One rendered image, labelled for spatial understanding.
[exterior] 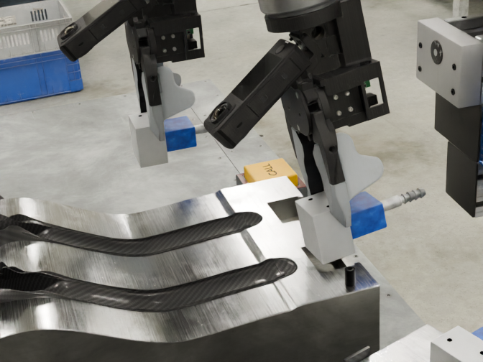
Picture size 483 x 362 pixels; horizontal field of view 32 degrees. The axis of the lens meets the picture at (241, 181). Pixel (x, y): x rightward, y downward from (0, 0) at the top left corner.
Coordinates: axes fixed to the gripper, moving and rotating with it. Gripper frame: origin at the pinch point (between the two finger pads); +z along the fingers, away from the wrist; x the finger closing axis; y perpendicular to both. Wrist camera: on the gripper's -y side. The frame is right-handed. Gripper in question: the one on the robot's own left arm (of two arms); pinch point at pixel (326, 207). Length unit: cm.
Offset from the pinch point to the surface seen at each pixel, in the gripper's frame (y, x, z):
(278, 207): -1.4, 13.9, 4.3
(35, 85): -26, 319, 40
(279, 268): -6.1, 0.9, 5.0
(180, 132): -8.3, 26.3, -4.4
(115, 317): -23.1, -3.5, 1.4
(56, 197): -26, 45, 5
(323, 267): -1.0, 2.8, 7.8
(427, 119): 117, 219, 82
